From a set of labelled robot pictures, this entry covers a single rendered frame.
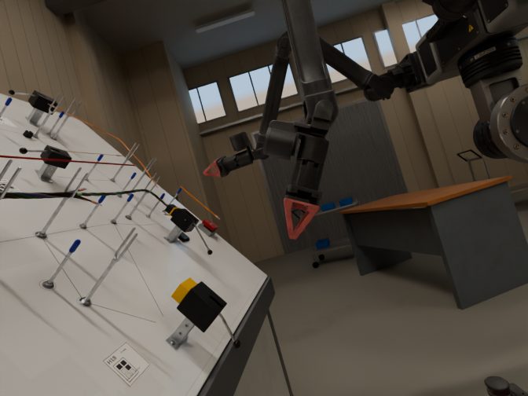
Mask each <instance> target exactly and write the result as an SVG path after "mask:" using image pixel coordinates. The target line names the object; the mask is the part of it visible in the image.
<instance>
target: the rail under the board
mask: <svg viewBox="0 0 528 396"><path fill-rule="evenodd" d="M274 295H275V291H274V288H273V283H272V280H271V277H267V278H266V280H265V281H264V283H263V285H262V287H261V288H260V290H259V291H258V294H257V295H256V296H255V298H254V300H253V302H252V303H251V305H250V306H249V308H248V310H247V312H246V314H245V315H244V317H243V319H242V320H241V322H240V323H239V325H238V327H237V328H236V331H235V332H234V333H233V335H234V337H235V339H238V340H240V343H241V345H240V347H239V348H238V349H235V348H234V347H233V340H232V338H231V339H230V341H229V342H228V344H227V345H226V347H225V349H224V350H223V352H222V354H221V356H220V358H219V359H218V361H217V362H216V364H215V366H214V368H213V369H212V370H211V373H210V375H209V376H208V378H207V379H206V381H205V383H204V384H203V386H202V387H201V389H200V391H199V393H198V395H197V396H233V395H234V393H235V391H236V388H237V386H238V383H239V382H240V378H241V376H242V374H243V371H244V368H245V366H246V364H247V362H248V358H249V357H250V354H251V351H252V349H253V347H254V345H255V341H256V339H257V337H258V335H259V332H260V329H261V327H262V324H263V322H264V320H265V318H266V315H267V312H268V310H269V308H270V305H271V302H272V301H273V297H274Z"/></svg>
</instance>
